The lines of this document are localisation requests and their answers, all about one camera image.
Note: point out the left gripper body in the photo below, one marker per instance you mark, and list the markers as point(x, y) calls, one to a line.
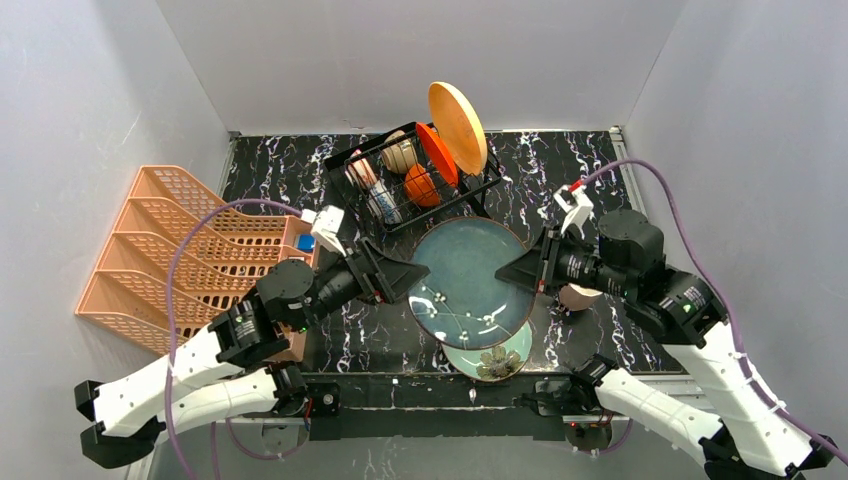
point(367, 271)

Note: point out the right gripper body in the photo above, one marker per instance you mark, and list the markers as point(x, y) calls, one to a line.
point(546, 262)

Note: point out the dark teal plate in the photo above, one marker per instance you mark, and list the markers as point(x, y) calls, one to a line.
point(461, 303)

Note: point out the blue floral bowl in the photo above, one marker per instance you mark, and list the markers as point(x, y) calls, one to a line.
point(382, 205)

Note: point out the orange glossy bowl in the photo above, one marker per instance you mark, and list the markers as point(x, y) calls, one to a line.
point(420, 188)

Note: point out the mint green flower plate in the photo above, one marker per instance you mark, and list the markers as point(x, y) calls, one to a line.
point(494, 364)

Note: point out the black wire dish rack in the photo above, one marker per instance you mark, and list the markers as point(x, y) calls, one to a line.
point(395, 186)

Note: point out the orange patterned bowl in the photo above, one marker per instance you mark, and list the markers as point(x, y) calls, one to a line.
point(359, 171)

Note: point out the orange red plate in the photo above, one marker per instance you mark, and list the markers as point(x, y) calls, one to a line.
point(438, 153)

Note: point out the yellow plate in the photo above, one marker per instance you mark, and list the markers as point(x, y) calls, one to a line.
point(458, 126)

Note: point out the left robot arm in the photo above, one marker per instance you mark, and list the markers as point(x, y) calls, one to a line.
point(221, 372)

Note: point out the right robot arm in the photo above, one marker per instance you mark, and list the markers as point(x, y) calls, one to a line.
point(746, 434)

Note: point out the pink mug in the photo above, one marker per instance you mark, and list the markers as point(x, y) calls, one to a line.
point(575, 298)

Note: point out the blue eraser block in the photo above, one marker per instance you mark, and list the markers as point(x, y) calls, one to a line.
point(305, 243)

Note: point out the orange file organizer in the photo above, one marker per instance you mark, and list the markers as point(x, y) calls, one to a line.
point(156, 279)

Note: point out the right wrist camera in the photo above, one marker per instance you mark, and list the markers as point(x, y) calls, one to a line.
point(577, 206)

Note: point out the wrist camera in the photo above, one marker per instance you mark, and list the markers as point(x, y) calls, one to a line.
point(577, 206)
point(324, 227)

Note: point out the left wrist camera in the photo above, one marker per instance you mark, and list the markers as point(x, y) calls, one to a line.
point(324, 227)

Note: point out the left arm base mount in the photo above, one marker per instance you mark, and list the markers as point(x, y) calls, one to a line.
point(311, 401)

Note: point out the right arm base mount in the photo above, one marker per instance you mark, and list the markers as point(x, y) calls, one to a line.
point(588, 424)

